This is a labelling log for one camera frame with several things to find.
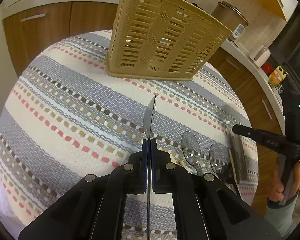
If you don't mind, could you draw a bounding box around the clear plastic spoon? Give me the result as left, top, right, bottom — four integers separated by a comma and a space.
209, 144, 226, 180
181, 131, 203, 177

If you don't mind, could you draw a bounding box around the clear plastic knife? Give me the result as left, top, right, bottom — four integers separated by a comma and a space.
143, 95, 157, 240

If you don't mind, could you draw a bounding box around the right hand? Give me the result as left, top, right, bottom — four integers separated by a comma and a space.
268, 160, 300, 202

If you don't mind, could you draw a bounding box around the yellow oil bottle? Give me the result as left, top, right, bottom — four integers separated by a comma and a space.
268, 66, 288, 87

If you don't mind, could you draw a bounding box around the striped woven table mat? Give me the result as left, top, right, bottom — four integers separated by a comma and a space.
0, 30, 250, 225

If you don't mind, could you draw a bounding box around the brown rice cooker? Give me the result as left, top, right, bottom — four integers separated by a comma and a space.
211, 1, 249, 40

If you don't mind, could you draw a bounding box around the beige plastic utensil basket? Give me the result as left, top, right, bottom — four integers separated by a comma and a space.
106, 0, 232, 81

